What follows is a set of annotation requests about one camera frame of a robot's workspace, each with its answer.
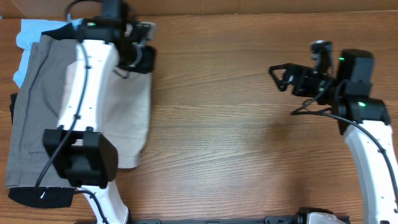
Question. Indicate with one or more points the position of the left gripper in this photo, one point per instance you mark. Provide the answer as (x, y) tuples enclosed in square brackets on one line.
[(149, 64)]

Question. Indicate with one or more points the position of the beige shorts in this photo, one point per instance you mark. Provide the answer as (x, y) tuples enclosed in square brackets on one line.
[(126, 114)]

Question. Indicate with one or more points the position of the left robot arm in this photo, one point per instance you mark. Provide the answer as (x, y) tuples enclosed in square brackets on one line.
[(78, 149)]

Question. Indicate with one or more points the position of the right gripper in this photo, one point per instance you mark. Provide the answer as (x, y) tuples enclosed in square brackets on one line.
[(297, 79)]

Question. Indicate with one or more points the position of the grey shorts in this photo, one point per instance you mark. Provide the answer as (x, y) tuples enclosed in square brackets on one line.
[(37, 108)]

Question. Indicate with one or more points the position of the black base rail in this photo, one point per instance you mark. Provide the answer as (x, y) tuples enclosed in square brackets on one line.
[(298, 218)]

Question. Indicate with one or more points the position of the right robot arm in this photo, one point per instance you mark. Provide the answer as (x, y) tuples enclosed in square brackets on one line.
[(363, 121)]

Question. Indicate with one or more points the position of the light blue garment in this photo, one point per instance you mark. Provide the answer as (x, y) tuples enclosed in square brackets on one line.
[(31, 31)]

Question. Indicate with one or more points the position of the black garment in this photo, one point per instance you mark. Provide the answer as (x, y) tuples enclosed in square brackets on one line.
[(54, 192)]

